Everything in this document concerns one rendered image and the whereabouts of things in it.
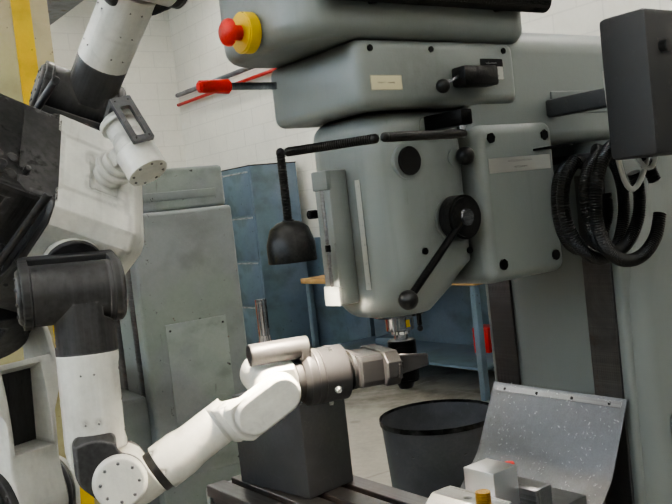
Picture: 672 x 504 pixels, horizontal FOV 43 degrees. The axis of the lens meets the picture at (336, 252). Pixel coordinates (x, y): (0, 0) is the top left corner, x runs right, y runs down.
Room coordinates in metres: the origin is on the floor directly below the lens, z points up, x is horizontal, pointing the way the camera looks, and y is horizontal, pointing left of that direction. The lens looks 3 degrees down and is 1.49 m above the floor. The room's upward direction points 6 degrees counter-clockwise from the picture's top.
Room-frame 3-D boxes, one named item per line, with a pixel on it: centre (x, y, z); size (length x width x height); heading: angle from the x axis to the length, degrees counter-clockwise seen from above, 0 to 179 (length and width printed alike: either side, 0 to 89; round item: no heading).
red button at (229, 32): (1.25, 0.11, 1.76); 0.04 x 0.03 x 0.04; 36
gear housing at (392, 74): (1.43, -0.13, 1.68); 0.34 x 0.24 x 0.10; 126
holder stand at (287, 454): (1.74, 0.13, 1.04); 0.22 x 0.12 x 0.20; 43
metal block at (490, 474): (1.26, -0.19, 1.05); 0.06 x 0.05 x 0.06; 37
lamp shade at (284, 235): (1.26, 0.06, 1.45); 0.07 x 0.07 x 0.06
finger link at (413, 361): (1.37, -0.10, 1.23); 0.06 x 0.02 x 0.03; 111
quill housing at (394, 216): (1.40, -0.10, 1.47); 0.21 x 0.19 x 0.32; 36
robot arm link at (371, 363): (1.37, -0.01, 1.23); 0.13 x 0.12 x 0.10; 21
